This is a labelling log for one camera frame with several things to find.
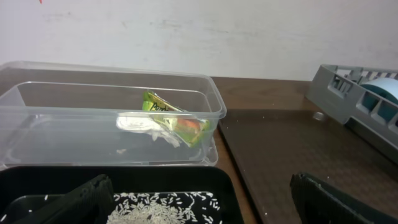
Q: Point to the blue bowl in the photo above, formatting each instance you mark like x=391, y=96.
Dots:
x=385, y=88

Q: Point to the grey dishwasher rack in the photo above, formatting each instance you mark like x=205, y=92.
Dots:
x=337, y=90

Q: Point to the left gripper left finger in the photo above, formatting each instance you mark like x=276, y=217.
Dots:
x=91, y=202

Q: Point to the crumpled white tissue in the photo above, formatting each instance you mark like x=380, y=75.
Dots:
x=145, y=125

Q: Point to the clear plastic bin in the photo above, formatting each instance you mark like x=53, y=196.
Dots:
x=65, y=115

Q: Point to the green yellow snack wrapper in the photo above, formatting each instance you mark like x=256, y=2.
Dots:
x=190, y=131

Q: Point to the black waste tray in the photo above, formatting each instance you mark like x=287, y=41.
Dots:
x=208, y=191

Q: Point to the pile of rice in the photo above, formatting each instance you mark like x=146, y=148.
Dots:
x=166, y=208

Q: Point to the brown serving tray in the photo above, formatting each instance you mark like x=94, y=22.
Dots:
x=270, y=146

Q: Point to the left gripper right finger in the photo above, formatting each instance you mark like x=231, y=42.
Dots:
x=319, y=202

